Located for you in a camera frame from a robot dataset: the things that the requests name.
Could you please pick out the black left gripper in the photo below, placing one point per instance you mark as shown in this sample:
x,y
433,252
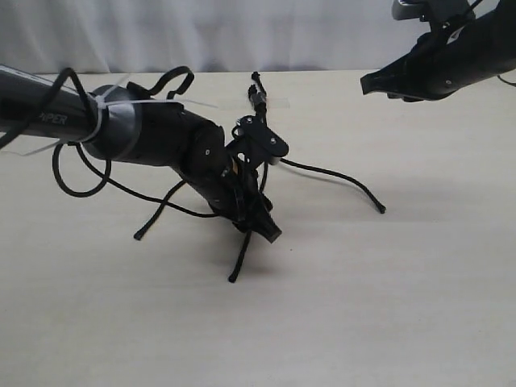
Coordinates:
x,y
207,166

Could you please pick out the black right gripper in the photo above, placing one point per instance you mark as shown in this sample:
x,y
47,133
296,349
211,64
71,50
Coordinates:
x,y
442,64

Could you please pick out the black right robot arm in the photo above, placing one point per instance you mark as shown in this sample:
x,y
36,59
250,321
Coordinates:
x,y
505,11

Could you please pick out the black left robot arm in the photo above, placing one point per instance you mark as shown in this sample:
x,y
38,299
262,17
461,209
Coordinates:
x,y
161,142

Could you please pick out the clear adhesive tape strip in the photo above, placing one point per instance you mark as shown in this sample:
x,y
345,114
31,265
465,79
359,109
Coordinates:
x,y
244,104

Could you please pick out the white zip tie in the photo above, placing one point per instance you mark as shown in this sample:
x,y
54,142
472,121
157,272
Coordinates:
x,y
109,118

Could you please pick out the white curtain backdrop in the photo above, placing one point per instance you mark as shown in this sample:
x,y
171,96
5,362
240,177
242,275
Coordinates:
x,y
207,36

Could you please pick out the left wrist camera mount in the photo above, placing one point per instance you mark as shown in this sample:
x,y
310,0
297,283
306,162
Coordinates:
x,y
257,142

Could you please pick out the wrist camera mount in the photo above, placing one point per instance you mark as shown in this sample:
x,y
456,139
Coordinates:
x,y
257,142
438,13

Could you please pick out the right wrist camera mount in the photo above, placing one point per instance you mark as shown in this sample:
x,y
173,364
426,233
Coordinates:
x,y
438,13

